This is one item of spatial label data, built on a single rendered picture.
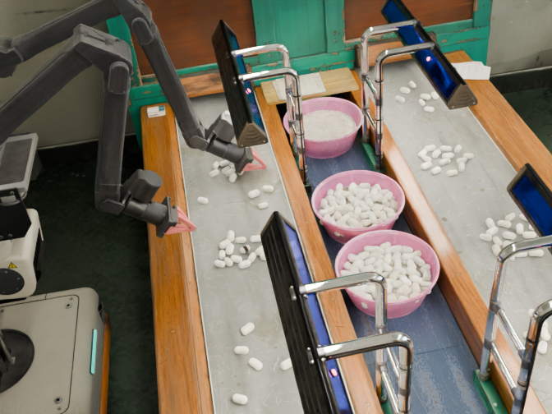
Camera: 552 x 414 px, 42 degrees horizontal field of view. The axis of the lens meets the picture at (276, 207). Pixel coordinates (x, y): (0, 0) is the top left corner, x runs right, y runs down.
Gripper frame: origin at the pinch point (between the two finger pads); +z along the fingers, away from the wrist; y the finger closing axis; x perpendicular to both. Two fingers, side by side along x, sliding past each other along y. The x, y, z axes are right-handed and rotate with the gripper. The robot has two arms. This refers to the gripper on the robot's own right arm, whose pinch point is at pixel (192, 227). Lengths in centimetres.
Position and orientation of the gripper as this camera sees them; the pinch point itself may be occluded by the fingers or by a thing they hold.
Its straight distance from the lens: 188.8
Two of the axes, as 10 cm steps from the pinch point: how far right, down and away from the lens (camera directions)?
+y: -1.8, -6.2, 7.6
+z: 8.1, 3.5, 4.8
